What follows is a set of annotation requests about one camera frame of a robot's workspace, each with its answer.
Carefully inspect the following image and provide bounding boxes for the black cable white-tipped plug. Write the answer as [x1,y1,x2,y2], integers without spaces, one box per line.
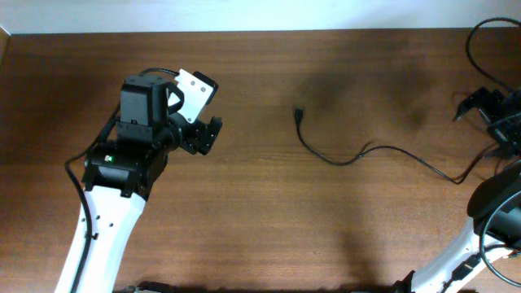
[294,107,500,186]

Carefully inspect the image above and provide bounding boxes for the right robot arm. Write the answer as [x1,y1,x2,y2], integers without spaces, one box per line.
[391,87,520,293]

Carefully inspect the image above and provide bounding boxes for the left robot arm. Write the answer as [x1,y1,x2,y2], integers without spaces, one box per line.
[55,68,222,292]

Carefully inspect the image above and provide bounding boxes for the left camera black cable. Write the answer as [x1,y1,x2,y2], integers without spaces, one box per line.
[63,67,180,293]

